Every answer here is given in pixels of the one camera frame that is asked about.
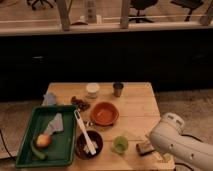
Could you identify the wooden block eraser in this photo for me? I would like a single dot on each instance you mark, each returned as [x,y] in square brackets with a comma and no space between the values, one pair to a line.
[144,148]

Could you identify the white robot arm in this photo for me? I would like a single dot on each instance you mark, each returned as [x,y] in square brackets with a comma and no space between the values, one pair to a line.
[166,137]

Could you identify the red bowl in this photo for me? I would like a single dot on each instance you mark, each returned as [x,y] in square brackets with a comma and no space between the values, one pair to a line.
[104,114]

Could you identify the dark metal cup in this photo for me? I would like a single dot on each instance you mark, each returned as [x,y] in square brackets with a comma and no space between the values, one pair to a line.
[118,87]

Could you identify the white cup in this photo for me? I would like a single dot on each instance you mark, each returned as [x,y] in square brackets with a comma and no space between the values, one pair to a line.
[92,90]

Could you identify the brown dried fruit pile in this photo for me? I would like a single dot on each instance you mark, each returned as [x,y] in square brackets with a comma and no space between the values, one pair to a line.
[82,105]

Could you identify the small metal object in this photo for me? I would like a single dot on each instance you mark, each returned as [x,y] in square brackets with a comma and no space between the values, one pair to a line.
[88,123]

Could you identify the blue crumpled cloth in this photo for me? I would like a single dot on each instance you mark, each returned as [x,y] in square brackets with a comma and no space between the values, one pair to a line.
[49,99]

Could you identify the green plastic cup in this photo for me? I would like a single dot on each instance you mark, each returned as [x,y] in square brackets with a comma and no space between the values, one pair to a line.
[120,144]

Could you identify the white spatula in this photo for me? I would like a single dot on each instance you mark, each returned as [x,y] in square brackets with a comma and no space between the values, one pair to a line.
[83,129]

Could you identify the grey cloth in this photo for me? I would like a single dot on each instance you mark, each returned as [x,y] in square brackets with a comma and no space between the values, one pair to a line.
[55,125]

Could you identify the green plastic tray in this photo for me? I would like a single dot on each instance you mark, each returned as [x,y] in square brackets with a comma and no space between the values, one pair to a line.
[60,152]

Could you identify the red yellow apple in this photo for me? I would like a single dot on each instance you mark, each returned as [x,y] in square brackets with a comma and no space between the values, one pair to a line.
[43,141]

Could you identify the black office chair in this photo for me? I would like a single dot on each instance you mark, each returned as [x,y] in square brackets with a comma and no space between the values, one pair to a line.
[32,3]
[141,5]
[190,4]

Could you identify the green cucumber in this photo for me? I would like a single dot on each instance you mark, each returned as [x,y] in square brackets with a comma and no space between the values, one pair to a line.
[40,155]

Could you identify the black office chair left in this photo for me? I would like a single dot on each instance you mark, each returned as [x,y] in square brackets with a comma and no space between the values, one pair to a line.
[32,3]

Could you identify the black office chair right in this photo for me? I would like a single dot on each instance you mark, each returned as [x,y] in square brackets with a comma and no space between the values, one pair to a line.
[190,4]

